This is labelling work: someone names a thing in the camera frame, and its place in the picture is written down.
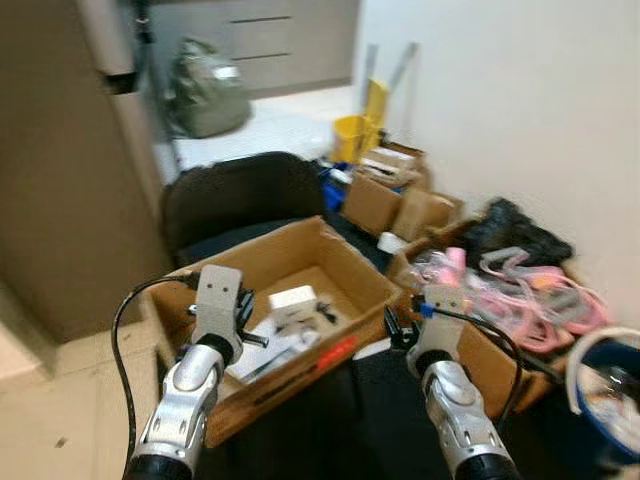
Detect olive green bag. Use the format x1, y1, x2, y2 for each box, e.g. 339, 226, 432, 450
167, 37, 252, 140

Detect blue rubbish bin white liner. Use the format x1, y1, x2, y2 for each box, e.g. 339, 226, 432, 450
567, 326, 640, 467

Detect black robot lower body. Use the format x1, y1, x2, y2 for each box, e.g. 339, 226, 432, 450
204, 352, 603, 480

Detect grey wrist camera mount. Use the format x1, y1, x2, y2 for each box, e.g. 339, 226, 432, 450
192, 264, 245, 347
414, 284, 467, 367

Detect grey drawer cabinet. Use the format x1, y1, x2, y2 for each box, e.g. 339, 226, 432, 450
149, 0, 362, 98

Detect small white carton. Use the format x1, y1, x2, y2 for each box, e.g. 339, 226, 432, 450
267, 285, 320, 317

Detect black plastic rubbish bag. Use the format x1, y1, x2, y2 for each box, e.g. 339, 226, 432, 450
464, 197, 574, 270

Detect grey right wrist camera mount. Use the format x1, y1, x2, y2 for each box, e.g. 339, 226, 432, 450
414, 284, 467, 367

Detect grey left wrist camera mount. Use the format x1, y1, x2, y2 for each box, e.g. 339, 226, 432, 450
192, 264, 245, 347

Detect cardboard box of pink parts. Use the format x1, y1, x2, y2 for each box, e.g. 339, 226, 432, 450
384, 234, 602, 417

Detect large open cardboard box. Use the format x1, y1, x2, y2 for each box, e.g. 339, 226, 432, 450
144, 216, 402, 447

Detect yellow mop bucket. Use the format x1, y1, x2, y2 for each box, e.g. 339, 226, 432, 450
332, 79, 392, 167

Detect white paper scrap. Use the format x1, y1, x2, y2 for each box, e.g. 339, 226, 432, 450
227, 314, 322, 382

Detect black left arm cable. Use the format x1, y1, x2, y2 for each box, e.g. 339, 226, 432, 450
111, 274, 202, 473

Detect black padded chair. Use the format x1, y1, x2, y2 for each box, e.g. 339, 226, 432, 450
161, 151, 327, 267

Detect pink plastic parts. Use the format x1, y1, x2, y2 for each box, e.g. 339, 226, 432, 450
414, 247, 612, 352

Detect brown cardboard box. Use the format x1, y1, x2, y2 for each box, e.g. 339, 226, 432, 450
394, 189, 462, 242
339, 144, 432, 237

